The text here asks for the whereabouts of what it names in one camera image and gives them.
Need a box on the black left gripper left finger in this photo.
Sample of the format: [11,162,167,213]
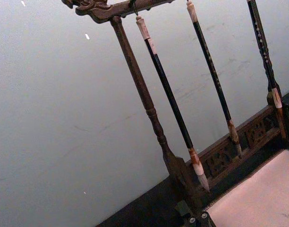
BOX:
[174,201,197,227]

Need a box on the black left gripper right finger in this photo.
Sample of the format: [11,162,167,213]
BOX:
[198,211,216,227]

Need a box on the black table cloth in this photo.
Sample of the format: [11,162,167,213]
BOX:
[96,87,289,227]

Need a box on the pale pink felt sheet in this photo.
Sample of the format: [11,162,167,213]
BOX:
[200,148,289,227]

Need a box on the black brush with label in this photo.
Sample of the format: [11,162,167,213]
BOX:
[135,15,211,192]

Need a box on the carved dark wooden brush rack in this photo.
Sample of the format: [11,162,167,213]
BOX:
[60,0,289,215]

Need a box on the black brush with grey tip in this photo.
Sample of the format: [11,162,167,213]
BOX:
[186,0,243,158]

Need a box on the black speckled brush brown tip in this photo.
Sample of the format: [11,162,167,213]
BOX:
[246,0,287,140]

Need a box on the plain pale wall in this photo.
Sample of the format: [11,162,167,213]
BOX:
[0,0,289,227]

